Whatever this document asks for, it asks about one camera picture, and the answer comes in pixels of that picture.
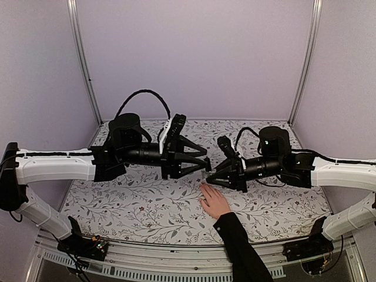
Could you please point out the left aluminium frame post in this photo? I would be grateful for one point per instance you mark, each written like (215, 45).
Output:
(77, 37)

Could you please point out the floral patterned table mat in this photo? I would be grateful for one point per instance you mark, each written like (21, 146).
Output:
(141, 206)

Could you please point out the black sleeved forearm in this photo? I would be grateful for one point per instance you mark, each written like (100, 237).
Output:
(247, 264)

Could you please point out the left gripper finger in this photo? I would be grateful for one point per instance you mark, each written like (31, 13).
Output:
(186, 146)
(189, 164)

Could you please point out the aluminium frame post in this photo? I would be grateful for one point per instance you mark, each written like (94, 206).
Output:
(309, 52)
(77, 37)

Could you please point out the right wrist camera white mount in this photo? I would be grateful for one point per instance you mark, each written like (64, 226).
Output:
(227, 147)

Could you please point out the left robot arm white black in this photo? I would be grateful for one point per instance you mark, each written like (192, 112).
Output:
(127, 143)

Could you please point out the front aluminium slotted rail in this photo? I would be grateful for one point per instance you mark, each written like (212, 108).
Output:
(152, 262)

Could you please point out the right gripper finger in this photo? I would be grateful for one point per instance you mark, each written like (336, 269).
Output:
(218, 180)
(225, 166)

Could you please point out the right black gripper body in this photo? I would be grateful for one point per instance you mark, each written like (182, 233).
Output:
(239, 178)

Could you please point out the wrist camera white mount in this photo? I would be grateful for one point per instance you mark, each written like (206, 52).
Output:
(171, 129)
(227, 147)

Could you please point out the person's bare hand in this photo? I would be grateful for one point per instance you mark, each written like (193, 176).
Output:
(213, 202)

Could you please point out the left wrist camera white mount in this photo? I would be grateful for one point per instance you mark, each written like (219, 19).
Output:
(171, 129)

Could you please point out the right aluminium frame post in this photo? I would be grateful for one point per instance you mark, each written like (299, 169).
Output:
(309, 52)

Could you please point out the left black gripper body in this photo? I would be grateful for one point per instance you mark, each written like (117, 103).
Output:
(167, 159)

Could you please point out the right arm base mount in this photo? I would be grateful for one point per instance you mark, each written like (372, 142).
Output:
(314, 245)

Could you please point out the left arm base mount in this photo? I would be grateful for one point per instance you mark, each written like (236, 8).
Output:
(95, 248)

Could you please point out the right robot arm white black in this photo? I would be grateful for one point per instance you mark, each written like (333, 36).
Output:
(300, 168)

